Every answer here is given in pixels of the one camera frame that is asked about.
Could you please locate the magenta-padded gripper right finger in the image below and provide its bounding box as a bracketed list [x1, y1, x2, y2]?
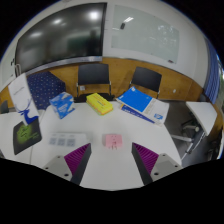
[131, 142, 185, 186]

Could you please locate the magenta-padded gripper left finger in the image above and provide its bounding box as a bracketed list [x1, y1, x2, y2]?
[41, 143, 93, 186]

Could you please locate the pink charger block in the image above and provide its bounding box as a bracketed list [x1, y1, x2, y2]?
[102, 133, 124, 151]

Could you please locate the white power strip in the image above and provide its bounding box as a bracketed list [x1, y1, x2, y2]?
[48, 132, 88, 148]

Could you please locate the black mouse pad green print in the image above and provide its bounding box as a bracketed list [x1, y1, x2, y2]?
[12, 118, 43, 156]

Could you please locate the blue white cardboard box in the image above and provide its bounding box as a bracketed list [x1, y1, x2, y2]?
[48, 91, 76, 120]

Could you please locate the yellow box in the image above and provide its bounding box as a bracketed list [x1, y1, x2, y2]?
[85, 92, 114, 116]

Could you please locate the small white side table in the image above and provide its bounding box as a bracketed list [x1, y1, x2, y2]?
[173, 101, 218, 158]

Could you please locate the navy dotted box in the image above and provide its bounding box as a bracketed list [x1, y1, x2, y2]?
[26, 70, 67, 111]

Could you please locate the black chair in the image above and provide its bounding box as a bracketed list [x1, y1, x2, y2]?
[128, 65, 163, 99]
[75, 63, 114, 103]
[0, 99, 10, 115]

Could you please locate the white paper bag blue deer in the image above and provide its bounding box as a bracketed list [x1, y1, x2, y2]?
[7, 72, 40, 126]

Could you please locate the blue curtain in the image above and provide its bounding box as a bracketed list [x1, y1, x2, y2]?
[203, 38, 222, 105]

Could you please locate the wide glass whiteboard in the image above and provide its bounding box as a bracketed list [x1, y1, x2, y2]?
[110, 4, 181, 64]

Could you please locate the large black wall screen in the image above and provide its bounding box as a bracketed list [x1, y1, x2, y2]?
[14, 2, 108, 74]

